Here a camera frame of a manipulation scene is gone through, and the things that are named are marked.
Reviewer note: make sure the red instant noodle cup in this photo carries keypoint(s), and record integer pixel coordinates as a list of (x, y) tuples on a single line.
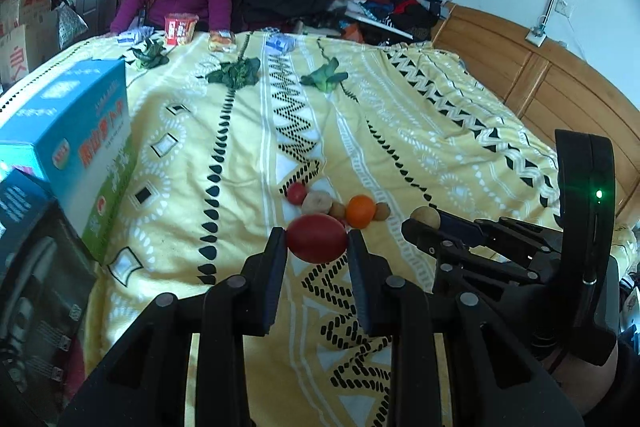
[(180, 29)]

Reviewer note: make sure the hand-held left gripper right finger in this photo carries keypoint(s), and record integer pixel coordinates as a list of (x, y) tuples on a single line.
[(362, 284)]

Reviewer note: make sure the grey patterned plastic bag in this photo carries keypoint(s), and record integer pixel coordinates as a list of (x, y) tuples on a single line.
[(71, 25)]

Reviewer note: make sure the orange snack packet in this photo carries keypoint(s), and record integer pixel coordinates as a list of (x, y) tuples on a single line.
[(221, 42)]

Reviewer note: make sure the tan potato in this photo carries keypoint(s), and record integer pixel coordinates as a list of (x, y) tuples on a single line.
[(426, 215)]

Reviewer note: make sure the black appliance box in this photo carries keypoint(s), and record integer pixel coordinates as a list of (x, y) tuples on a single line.
[(45, 287)]

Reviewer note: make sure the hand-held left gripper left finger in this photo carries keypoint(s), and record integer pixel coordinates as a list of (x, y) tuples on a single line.
[(272, 279)]

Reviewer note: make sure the green bok choy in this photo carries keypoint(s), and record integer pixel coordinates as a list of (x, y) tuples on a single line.
[(325, 78), (235, 73), (149, 55)]

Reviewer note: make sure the person's right forearm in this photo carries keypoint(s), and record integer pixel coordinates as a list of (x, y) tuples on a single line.
[(585, 384)]

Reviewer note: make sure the blue white packet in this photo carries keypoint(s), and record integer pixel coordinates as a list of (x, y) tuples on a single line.
[(131, 38), (280, 43)]

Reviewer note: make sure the large red apple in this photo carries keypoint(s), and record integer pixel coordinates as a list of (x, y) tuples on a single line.
[(317, 238)]

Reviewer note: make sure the wooden headboard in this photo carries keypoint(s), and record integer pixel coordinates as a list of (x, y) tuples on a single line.
[(525, 82)]

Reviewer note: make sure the orange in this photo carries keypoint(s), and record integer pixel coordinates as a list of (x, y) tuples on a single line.
[(360, 211)]

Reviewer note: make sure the blue green cardboard box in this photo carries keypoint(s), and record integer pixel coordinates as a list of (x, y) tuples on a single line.
[(75, 147)]

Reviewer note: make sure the yellow patterned blanket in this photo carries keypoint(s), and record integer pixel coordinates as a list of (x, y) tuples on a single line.
[(425, 147)]

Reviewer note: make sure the red tomato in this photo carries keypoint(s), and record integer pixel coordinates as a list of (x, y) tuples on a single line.
[(296, 193)]

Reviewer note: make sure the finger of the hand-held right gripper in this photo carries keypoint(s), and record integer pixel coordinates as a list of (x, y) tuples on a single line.
[(500, 237), (450, 254)]

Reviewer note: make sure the plain brown cardboard box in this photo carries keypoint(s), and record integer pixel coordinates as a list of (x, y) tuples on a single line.
[(25, 52)]

